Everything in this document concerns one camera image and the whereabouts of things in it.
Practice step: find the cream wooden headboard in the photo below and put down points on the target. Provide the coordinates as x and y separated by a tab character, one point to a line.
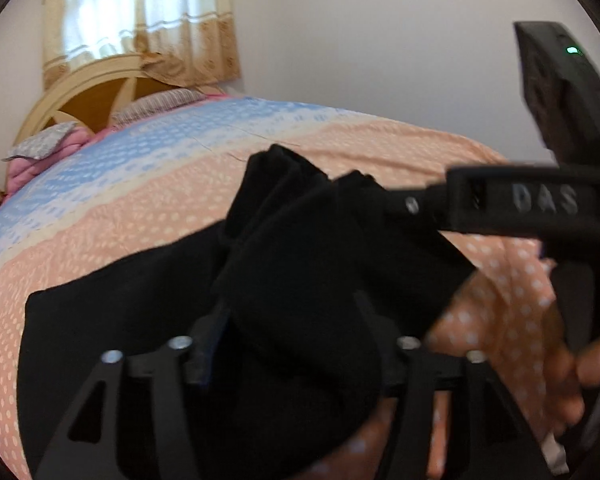
100	95

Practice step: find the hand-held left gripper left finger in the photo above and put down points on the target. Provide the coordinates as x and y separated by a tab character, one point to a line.
205	357

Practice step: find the black pants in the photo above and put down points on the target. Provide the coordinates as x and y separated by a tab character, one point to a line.
290	285

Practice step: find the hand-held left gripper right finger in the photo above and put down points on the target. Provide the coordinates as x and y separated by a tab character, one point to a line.
386	356

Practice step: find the folded pink blanket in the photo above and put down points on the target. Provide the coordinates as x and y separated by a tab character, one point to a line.
22	172

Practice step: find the person's right hand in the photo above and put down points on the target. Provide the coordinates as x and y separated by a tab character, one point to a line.
565	390

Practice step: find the grey floral pillow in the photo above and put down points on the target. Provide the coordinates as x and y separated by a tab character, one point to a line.
45	142

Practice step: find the polka dot bedspread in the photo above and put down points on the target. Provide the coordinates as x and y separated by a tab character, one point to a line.
130	200

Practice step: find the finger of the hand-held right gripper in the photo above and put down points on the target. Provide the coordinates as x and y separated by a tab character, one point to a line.
411	205

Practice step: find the striped pillow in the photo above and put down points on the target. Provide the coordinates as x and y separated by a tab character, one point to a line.
155	105

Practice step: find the beige patterned window curtain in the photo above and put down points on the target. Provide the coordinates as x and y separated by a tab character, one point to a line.
205	50

